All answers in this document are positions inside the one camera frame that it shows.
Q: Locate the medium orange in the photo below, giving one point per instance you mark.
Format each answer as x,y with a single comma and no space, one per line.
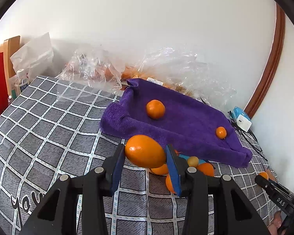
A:
206,168

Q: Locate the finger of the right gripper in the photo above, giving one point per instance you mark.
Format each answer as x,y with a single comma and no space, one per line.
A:
264,183

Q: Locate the round orange with stem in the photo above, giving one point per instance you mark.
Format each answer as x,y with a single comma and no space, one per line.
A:
163,170

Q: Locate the white plastic bag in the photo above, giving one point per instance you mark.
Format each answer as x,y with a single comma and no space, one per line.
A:
35,58

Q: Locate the large round orange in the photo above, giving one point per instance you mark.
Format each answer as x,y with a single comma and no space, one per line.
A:
169,184

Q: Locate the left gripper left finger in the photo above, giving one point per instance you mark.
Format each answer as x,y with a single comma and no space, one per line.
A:
56,212

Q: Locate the large clear plastic bag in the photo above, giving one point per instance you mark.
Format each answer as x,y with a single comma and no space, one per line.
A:
184,71

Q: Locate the plastic bottle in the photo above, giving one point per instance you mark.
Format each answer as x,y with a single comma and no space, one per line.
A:
22,81

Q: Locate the clear bag left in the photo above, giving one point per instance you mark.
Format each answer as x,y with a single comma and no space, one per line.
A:
95,68

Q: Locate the yellow-green small fruit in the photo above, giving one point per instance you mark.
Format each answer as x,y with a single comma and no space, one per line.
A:
193,161

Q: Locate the small kumquat orange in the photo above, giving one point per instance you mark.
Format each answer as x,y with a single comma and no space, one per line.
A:
221,132

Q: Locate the purple towel tray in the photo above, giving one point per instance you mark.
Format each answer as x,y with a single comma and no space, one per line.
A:
188,125

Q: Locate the blue white tissue pack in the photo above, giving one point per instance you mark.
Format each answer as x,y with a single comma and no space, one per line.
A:
242,119

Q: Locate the brown door frame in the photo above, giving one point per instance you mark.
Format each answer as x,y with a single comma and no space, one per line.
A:
271,65

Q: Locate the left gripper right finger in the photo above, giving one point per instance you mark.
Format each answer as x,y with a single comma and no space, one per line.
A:
233,212

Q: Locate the large textured mandarin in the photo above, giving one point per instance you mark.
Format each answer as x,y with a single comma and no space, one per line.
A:
155,109

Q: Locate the cardboard box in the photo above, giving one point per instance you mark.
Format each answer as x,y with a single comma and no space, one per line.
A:
8,48

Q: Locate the oval smooth orange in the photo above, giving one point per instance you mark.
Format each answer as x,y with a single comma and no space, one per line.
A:
144,152

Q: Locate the person's right hand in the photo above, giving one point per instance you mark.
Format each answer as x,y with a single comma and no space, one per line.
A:
275,224

